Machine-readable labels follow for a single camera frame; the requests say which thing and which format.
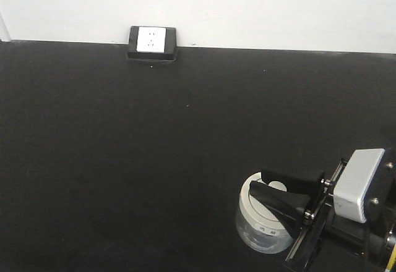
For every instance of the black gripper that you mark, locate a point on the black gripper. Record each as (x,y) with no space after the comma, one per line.
(373,242)

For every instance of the glass jar white lid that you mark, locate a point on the glass jar white lid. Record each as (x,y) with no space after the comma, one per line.
(256,225)

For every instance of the black white power socket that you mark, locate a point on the black white power socket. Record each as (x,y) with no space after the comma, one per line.
(156,44)

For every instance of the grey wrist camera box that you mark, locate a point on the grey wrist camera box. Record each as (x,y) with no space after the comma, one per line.
(352,186)

